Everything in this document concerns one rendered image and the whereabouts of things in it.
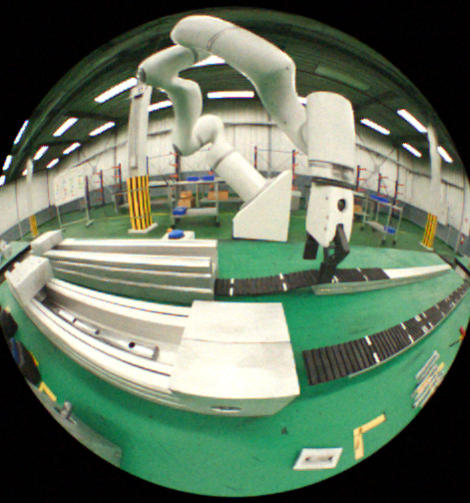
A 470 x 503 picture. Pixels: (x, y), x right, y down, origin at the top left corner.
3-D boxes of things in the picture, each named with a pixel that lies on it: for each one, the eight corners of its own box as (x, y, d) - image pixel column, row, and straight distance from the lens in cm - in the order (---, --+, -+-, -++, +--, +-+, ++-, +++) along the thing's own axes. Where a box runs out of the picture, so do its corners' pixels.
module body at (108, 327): (204, 348, 26) (195, 306, 19) (193, 411, 22) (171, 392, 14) (24, 280, 88) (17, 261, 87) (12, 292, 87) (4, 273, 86)
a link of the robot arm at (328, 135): (298, 162, 34) (321, 160, 25) (296, 101, 37) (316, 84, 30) (335, 169, 38) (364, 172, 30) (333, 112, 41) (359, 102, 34)
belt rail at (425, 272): (445, 268, 117) (447, 263, 117) (449, 272, 116) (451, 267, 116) (309, 283, 39) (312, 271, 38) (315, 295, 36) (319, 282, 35)
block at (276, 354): (266, 337, 27) (277, 287, 20) (273, 414, 22) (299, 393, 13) (207, 335, 27) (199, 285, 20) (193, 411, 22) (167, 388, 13)
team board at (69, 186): (58, 236, 659) (50, 179, 658) (65, 231, 694) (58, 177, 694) (87, 229, 562) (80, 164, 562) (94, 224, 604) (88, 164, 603)
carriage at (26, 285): (59, 286, 42) (48, 257, 40) (32, 318, 40) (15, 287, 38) (39, 277, 57) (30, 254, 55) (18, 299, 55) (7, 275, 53)
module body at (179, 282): (219, 275, 39) (217, 240, 35) (212, 306, 31) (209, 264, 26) (49, 258, 93) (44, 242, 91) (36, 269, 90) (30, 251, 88)
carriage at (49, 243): (65, 247, 72) (61, 230, 70) (46, 261, 67) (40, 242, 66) (51, 247, 86) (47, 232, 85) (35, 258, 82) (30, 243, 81)
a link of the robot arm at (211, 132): (214, 175, 75) (178, 143, 83) (243, 152, 82) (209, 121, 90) (216, 164, 64) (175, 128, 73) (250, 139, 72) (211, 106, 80)
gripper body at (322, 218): (364, 185, 29) (352, 251, 31) (334, 179, 37) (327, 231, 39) (324, 175, 25) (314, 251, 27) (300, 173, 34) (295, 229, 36)
